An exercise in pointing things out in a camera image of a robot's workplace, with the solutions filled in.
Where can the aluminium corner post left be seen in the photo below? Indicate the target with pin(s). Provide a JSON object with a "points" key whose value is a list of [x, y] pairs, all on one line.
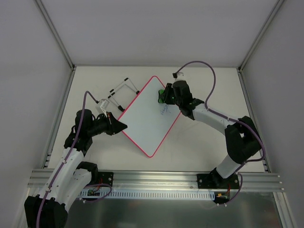
{"points": [[45, 14]]}

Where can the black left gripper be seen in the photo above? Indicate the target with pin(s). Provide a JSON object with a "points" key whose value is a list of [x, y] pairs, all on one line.
{"points": [[110, 123]]}

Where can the pink framed whiteboard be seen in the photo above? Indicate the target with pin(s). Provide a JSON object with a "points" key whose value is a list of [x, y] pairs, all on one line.
{"points": [[149, 122]]}

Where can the green bone-shaped eraser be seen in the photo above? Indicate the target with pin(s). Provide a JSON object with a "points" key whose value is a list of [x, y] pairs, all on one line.
{"points": [[161, 96]]}

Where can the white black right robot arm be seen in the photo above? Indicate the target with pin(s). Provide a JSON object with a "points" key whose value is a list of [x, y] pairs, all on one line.
{"points": [[242, 138]]}

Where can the aluminium corner post right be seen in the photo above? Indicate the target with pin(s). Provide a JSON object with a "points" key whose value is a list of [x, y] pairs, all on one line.
{"points": [[270, 18]]}

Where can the black wire whiteboard stand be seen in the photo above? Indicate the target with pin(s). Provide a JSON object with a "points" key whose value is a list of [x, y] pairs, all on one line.
{"points": [[121, 95]]}

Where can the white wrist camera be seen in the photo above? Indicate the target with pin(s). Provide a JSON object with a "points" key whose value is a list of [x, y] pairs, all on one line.
{"points": [[178, 76], [102, 105]]}

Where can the aluminium corner post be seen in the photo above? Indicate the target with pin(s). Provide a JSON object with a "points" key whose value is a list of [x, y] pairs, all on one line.
{"points": [[45, 14], [270, 18]]}

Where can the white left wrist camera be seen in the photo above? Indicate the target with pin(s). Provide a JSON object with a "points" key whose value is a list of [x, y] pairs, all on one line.
{"points": [[102, 105]]}

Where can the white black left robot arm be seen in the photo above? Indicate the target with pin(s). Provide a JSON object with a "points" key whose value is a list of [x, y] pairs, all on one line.
{"points": [[50, 207]]}

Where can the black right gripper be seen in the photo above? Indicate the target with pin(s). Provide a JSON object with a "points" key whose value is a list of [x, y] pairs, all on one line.
{"points": [[168, 93]]}

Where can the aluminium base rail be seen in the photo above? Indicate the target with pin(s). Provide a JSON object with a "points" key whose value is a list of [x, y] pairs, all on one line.
{"points": [[175, 180]]}

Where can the white slotted cable duct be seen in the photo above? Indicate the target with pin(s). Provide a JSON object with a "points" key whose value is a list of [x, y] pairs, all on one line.
{"points": [[148, 194]]}

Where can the aluminium right side rail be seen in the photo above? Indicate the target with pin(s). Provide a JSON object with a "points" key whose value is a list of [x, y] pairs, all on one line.
{"points": [[251, 113]]}

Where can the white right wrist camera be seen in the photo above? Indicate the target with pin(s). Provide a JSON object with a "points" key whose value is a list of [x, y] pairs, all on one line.
{"points": [[178, 76]]}

